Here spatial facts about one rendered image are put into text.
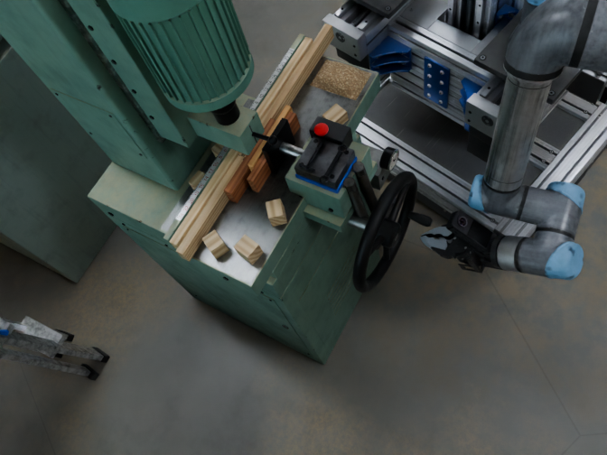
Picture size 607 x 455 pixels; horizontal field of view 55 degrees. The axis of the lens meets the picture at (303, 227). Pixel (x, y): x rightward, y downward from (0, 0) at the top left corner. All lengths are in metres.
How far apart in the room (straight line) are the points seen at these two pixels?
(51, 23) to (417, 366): 1.51
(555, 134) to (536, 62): 1.18
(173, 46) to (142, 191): 0.65
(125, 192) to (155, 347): 0.85
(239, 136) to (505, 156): 0.52
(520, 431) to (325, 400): 0.62
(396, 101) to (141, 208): 1.13
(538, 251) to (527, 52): 0.41
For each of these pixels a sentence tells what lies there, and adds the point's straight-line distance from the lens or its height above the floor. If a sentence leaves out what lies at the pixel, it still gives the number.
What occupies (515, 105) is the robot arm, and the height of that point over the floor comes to 1.12.
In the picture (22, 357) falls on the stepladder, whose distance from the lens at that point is 2.02.
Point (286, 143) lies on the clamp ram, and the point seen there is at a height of 0.96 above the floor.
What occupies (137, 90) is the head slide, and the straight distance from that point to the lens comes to 1.19.
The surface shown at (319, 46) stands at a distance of 1.47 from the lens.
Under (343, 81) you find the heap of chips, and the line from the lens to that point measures 1.40.
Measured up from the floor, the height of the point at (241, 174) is 0.95.
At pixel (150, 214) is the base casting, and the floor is 0.80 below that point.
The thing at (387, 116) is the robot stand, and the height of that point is 0.21.
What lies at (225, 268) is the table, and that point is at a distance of 1.24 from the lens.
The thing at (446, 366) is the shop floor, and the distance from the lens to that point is 2.04.
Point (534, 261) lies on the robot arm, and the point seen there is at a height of 0.86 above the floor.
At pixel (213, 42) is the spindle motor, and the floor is 1.34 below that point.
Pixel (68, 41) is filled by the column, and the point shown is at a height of 1.32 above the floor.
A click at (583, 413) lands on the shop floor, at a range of 2.08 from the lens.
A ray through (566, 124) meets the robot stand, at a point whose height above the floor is 0.21.
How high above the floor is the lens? 1.99
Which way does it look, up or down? 62 degrees down
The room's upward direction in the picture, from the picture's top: 22 degrees counter-clockwise
